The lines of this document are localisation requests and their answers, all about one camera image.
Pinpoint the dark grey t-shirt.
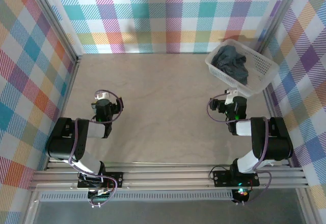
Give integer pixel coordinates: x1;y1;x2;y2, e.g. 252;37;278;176
211;45;249;87

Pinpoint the white perforated plastic basket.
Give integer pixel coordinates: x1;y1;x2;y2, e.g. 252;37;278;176
205;39;280;97

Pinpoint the small electronics board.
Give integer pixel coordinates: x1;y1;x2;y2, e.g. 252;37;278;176
233;187;251;203
88;188;112;200

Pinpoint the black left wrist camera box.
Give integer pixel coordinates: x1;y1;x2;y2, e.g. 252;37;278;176
114;96;125;114

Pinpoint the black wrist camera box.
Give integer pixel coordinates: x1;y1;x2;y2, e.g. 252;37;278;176
114;96;125;114
210;98;226;115

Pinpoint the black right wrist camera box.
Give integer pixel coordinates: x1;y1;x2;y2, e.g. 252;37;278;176
210;98;226;115

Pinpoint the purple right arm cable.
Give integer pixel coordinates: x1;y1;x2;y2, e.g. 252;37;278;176
207;94;273;206

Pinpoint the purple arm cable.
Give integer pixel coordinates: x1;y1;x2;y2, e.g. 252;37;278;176
207;94;273;206
68;89;125;208

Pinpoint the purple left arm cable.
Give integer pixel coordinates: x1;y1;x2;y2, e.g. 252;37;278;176
68;89;125;208

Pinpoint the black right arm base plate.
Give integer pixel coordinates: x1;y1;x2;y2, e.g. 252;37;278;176
212;169;260;187

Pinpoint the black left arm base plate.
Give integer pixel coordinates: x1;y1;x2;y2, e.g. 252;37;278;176
77;172;124;190

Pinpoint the aluminium mounting rail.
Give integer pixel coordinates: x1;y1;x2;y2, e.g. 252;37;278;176
29;161;309;191

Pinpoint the aluminium frame post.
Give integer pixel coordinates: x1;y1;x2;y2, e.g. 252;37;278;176
25;0;83;64
256;0;305;54

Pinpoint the grey slotted cable duct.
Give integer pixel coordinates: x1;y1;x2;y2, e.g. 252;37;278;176
39;192;234;202

